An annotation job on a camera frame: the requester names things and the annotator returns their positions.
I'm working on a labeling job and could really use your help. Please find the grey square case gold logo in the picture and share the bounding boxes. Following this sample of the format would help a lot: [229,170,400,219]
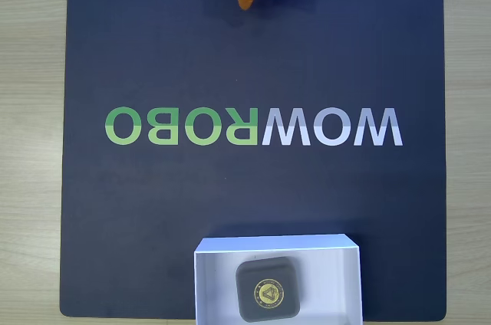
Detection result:
[235,256,302,323]

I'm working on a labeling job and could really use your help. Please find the white cardboard box bin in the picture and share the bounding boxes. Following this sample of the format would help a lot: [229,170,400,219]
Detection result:
[193,233,364,325]

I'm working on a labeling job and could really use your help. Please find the dark blue WOWROBO mat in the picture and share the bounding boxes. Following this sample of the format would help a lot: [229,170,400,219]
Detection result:
[59,0,448,320]

